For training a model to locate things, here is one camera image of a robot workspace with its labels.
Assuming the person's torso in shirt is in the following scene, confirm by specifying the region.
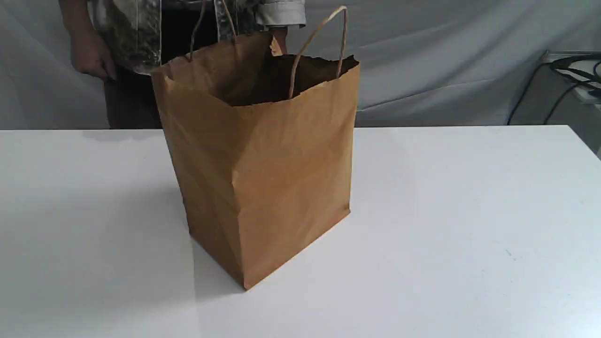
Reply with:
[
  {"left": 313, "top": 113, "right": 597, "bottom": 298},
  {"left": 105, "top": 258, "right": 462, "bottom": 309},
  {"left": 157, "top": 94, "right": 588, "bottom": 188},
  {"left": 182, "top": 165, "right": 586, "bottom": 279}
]
[{"left": 88, "top": 0, "right": 307, "bottom": 129}]

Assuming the black cables bundle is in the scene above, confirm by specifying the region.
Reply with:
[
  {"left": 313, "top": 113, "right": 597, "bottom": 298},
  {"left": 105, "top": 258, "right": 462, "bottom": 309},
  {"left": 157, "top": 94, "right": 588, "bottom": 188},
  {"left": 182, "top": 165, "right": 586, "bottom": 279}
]
[{"left": 507, "top": 53, "right": 601, "bottom": 125}]

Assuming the person's right forearm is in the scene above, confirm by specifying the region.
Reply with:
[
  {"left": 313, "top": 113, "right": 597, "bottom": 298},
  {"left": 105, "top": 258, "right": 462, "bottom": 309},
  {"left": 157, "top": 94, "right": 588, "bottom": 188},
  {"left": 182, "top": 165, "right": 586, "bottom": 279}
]
[{"left": 58, "top": 0, "right": 96, "bottom": 36}]

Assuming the brown paper bag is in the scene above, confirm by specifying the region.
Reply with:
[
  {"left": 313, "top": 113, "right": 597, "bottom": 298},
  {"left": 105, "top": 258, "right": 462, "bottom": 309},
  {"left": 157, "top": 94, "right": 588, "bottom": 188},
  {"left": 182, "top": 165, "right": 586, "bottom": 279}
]
[{"left": 152, "top": 6, "right": 361, "bottom": 290}]

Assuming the person's right hand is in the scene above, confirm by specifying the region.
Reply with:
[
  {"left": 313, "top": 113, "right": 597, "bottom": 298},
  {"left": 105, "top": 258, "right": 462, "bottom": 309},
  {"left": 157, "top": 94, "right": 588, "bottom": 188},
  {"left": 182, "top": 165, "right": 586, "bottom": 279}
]
[{"left": 69, "top": 29, "right": 117, "bottom": 81}]

